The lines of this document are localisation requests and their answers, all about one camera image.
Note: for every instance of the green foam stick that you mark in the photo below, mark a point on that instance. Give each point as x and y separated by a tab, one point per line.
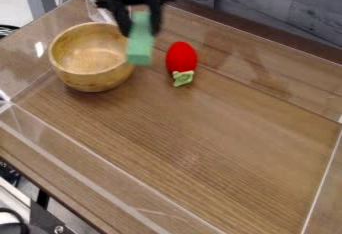
141	39

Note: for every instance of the brown wooden bowl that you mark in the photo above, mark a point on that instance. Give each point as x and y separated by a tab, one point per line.
87	55

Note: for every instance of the red toy strawberry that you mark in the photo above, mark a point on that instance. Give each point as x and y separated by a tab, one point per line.
181	62

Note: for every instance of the black metal table leg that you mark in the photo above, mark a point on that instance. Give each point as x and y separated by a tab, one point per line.
43	199

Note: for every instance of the clear acrylic corner bracket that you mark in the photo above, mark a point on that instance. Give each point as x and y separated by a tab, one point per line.
98	14

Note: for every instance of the clear acrylic enclosure wall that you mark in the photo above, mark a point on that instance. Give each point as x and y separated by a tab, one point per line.
234	155

